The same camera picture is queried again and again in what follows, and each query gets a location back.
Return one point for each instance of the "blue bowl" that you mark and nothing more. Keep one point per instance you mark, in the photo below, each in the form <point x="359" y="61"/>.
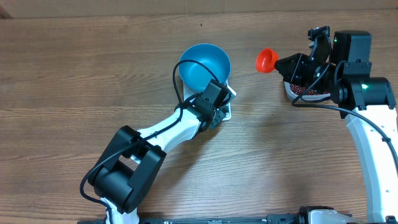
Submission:
<point x="206" y="61"/>

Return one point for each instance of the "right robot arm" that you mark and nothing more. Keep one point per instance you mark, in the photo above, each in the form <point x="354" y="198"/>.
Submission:
<point x="337" y="76"/>

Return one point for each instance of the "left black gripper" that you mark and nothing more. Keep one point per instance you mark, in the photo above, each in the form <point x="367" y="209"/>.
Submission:
<point x="218" y="118"/>

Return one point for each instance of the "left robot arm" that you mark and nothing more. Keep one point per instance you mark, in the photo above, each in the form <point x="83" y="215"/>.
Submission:
<point x="126" y="170"/>

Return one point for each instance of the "red adzuki beans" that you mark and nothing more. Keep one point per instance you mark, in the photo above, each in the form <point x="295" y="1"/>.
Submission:
<point x="298" y="90"/>

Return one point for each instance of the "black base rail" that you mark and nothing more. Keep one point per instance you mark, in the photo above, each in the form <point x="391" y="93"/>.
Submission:
<point x="270" y="219"/>

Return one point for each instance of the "white digital kitchen scale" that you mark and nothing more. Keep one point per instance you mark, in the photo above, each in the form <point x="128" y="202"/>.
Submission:
<point x="226" y="109"/>

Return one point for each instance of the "orange measuring scoop blue handle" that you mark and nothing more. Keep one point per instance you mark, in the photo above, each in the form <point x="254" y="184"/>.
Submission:
<point x="265" y="62"/>

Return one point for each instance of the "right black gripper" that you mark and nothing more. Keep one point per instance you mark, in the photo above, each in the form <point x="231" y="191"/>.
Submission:
<point x="300" y="63"/>

